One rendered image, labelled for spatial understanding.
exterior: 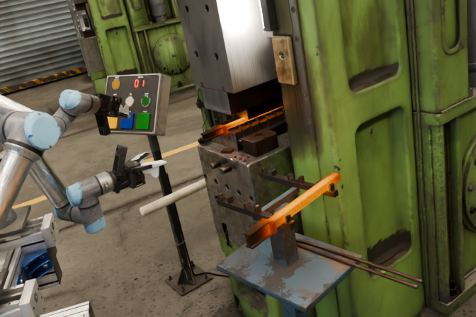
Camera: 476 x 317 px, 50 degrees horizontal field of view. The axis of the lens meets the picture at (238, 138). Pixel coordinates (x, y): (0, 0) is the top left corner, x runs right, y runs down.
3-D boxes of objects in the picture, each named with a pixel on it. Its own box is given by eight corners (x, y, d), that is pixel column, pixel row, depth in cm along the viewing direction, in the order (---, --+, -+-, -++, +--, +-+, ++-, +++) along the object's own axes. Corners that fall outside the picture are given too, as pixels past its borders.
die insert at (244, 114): (248, 119, 208) (246, 106, 205) (238, 117, 213) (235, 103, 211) (302, 98, 222) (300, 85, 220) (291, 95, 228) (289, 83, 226)
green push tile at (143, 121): (147, 129, 230) (149, 113, 231) (135, 129, 234) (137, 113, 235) (150, 129, 232) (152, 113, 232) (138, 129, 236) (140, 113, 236)
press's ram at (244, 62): (247, 96, 183) (227, -16, 169) (194, 85, 214) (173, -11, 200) (329, 65, 204) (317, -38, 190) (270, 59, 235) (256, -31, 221)
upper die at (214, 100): (231, 115, 197) (227, 92, 194) (205, 107, 213) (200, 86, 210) (309, 84, 218) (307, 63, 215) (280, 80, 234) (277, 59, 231)
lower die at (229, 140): (238, 151, 203) (234, 131, 200) (212, 141, 219) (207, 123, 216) (314, 117, 223) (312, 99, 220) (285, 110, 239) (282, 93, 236)
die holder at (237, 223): (266, 264, 204) (247, 165, 188) (216, 233, 234) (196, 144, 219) (361, 208, 231) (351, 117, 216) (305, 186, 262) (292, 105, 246)
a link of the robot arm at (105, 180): (92, 173, 182) (100, 178, 175) (104, 168, 184) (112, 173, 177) (98, 191, 184) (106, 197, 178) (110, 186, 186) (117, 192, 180)
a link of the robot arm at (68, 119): (40, 129, 196) (54, 109, 193) (49, 120, 206) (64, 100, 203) (57, 141, 198) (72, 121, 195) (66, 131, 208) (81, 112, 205)
